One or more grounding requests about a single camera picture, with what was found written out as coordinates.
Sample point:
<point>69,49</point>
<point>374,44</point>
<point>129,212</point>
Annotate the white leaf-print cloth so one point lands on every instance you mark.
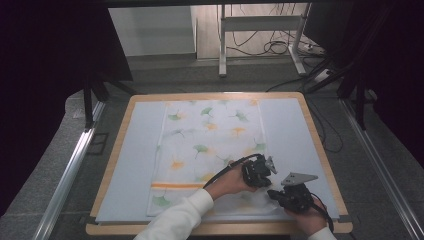
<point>206,140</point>

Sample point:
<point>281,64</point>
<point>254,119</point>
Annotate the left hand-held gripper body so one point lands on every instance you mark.
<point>256,171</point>

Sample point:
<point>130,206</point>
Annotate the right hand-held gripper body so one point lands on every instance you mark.
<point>295,196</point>

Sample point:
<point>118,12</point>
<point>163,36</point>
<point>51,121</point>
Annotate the wooden table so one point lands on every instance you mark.
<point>110,160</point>

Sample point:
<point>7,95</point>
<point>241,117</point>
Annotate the light blue table mat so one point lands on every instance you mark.
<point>133,160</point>

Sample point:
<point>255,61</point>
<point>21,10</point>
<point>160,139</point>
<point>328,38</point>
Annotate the aluminium rail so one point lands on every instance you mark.
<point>70,166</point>
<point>376,160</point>

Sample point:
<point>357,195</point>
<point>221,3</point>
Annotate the black tripod legs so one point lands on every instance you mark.
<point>360,100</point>

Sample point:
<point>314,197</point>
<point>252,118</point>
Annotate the white metal stand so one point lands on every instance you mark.
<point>260,23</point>

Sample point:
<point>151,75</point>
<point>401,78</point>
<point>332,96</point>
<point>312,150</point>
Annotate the white panel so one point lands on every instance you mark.
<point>150,30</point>

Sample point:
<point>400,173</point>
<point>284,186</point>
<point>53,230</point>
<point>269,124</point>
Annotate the black stand legs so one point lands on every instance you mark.
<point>88,103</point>

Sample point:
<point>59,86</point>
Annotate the dark curtain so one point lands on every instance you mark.
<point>43,83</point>
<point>400,66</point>

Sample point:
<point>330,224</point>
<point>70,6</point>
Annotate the white power strip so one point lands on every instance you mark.
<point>322,76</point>

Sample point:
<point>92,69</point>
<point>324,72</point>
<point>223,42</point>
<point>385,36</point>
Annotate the person's right hand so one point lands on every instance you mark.
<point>310,221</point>

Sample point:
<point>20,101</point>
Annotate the person's left hand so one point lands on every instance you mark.
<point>230,183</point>

